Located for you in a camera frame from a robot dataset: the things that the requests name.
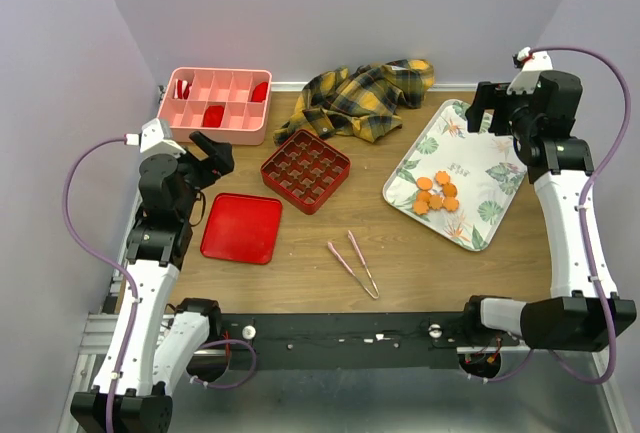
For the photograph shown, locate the orange flower cookie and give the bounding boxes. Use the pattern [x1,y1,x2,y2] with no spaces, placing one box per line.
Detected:
[412,201,429,215]
[435,171,451,186]
[428,195,444,210]

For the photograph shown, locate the orange round cookie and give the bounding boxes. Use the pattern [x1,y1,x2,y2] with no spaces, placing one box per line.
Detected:
[416,190,431,202]
[442,183,457,198]
[443,197,459,212]
[416,177,433,191]

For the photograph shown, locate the pink tongs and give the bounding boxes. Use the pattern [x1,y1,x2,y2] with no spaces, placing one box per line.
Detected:
[327,230,381,301]

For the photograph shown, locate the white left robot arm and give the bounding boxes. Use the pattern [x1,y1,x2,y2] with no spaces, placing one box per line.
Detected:
[70,120,235,432]

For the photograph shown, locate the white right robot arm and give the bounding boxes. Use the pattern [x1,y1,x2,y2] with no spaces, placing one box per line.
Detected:
[459,70,637,352]

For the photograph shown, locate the red item lower compartment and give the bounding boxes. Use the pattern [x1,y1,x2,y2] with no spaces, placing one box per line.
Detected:
[202,104,225,128]

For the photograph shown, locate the red item compartment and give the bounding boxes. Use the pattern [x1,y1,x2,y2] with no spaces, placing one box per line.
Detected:
[250,81,269,103]
[202,104,225,128]

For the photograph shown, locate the pink divided organizer box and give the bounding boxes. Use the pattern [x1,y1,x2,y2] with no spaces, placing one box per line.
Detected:
[157,67,272,146]

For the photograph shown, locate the red white striped item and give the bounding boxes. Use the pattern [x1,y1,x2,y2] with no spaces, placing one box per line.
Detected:
[173,79,192,100]

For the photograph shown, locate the floral serving tray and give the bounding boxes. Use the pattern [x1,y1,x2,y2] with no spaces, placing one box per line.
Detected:
[382,99,526,252]

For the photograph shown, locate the red box lid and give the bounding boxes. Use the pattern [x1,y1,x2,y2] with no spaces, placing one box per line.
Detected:
[200,193,283,265]

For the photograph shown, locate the red item upper compartment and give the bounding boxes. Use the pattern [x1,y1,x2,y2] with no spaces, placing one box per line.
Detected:
[250,81,269,103]

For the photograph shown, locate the red cookie box with tray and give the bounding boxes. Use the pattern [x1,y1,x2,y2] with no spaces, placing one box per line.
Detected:
[260,130,351,215]

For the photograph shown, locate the yellow plaid shirt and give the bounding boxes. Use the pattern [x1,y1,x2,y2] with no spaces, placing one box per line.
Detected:
[273,59,435,146]

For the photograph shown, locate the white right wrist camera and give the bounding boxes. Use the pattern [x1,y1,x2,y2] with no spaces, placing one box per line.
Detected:
[507,47,553,95]

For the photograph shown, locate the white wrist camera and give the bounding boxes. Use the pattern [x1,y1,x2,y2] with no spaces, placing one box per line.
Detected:
[125,118,186,157]
[507,47,553,95]

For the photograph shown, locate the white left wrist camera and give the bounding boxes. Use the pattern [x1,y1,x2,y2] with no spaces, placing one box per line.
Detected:
[125,118,186,157]

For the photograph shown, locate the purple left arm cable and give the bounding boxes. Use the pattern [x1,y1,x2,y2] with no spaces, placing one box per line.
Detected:
[61,136,140,433]

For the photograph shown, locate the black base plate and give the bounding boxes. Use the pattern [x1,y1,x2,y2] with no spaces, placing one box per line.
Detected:
[222,312,518,370]

